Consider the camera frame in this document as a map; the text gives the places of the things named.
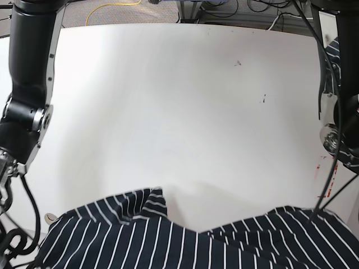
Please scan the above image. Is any left table grommet hole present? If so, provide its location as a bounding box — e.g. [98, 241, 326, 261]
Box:
[44, 213, 58, 225]

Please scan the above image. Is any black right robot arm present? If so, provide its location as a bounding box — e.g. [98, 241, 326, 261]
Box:
[1, 1, 67, 213]

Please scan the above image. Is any navy white striped T-shirt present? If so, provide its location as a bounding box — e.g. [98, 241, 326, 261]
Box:
[35, 188, 358, 268]

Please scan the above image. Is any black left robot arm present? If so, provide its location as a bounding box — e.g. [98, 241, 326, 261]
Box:
[311, 1, 358, 172]

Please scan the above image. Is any yellow cable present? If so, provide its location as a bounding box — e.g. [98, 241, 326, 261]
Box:
[85, 0, 142, 26]

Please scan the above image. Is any red tape rectangle marking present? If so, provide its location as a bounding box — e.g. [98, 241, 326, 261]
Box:
[314, 156, 338, 198]

